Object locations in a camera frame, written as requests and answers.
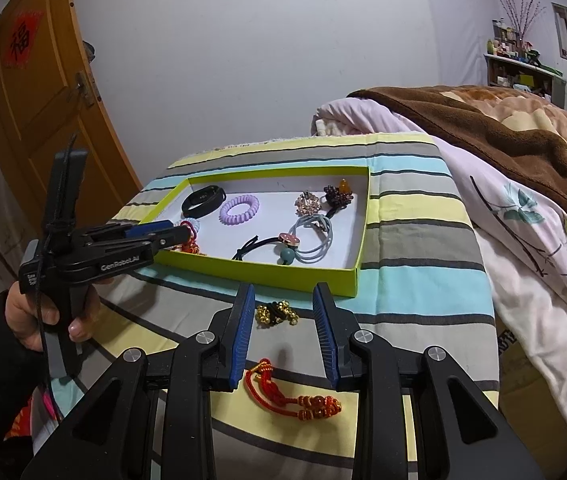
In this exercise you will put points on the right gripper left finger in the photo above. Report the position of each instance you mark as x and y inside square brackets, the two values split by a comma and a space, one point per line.
[232, 329]

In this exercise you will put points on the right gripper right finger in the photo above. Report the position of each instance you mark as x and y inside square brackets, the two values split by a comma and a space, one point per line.
[334, 327]

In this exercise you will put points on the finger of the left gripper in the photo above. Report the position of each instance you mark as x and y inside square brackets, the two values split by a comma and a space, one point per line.
[144, 229]
[168, 238]

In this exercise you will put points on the small red knot charm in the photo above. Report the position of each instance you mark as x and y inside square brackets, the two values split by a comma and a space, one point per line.
[191, 245]

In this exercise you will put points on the black fitness band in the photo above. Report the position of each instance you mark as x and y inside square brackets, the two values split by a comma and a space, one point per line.
[202, 202]

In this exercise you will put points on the pink rhinestone hair clip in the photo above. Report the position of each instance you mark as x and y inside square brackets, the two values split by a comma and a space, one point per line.
[307, 204]

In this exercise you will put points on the person's left hand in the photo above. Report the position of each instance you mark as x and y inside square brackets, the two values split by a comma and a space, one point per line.
[25, 314]

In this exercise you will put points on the lime green cardboard tray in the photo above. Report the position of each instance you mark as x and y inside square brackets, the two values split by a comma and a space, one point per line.
[333, 258]

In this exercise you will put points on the wooden door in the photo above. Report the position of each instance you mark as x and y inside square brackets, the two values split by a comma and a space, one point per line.
[54, 102]

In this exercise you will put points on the pink floral quilt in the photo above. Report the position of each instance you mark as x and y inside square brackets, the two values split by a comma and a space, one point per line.
[456, 241]

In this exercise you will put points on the red fu door sticker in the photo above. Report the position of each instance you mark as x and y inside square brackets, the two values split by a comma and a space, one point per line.
[21, 39]

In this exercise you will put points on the brown plush blanket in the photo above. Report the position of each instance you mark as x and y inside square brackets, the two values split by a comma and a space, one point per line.
[519, 134]

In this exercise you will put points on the cluttered shelf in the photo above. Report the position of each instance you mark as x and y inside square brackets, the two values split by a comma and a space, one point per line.
[516, 64]

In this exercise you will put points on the purple blossom branches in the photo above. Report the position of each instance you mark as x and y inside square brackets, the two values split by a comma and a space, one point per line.
[522, 15]

